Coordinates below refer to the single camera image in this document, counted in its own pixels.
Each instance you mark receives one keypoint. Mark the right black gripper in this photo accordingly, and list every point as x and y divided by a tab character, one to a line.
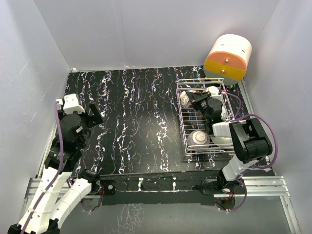
197	98

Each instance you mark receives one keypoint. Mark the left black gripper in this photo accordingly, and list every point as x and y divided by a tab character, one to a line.
96	116

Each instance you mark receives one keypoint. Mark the white orange patterned bowl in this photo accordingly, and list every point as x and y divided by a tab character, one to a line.
184	100

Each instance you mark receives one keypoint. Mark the blue patterned white bowl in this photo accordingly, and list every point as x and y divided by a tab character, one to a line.
214	91

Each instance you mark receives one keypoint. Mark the purple striped bowl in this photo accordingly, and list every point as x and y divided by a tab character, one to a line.
197	139

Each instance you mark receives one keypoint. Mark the green patterned white bowl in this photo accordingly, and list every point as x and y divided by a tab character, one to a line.
220	141

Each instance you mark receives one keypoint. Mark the red white patterned bowl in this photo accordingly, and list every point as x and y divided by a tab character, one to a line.
224	116

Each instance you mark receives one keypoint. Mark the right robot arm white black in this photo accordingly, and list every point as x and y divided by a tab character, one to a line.
249	139

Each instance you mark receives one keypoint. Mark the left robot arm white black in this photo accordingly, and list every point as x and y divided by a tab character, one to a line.
47	212

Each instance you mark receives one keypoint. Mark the cream orange yellow drawer cabinet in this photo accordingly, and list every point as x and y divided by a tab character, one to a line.
228	59

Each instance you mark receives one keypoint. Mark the black front mounting bar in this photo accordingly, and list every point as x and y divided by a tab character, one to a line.
160	188

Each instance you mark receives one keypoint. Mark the white wire dish rack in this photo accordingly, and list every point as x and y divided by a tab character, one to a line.
191	119

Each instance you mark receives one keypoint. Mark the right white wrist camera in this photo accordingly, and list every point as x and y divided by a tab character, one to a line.
219	97

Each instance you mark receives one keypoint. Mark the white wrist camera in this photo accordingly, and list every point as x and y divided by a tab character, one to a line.
219	97
70	104

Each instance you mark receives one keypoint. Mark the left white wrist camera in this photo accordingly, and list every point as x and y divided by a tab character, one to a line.
70	104

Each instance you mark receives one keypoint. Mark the aluminium frame rail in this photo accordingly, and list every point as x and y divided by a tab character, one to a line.
276	185

